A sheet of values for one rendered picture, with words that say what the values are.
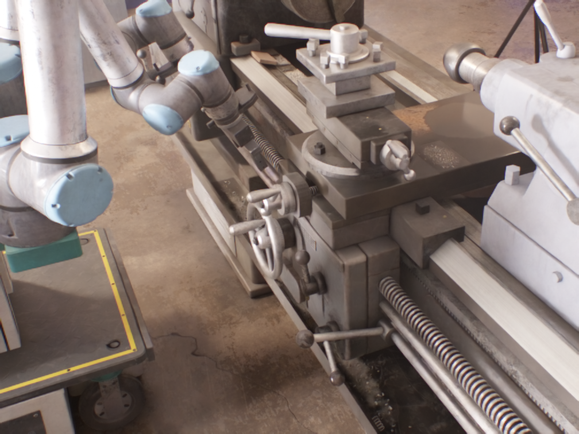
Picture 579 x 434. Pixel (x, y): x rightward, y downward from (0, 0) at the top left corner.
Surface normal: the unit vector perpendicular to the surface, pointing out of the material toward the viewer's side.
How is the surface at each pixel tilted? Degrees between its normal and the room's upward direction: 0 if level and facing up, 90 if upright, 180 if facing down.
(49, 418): 90
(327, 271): 90
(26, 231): 70
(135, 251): 0
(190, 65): 19
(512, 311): 36
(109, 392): 90
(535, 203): 66
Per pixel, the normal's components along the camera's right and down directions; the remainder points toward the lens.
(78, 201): 0.71, 0.43
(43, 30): 0.11, 0.44
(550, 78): -0.04, -0.84
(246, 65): -0.57, -0.54
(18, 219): -0.08, 0.22
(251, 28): 0.40, 0.48
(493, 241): -0.91, 0.25
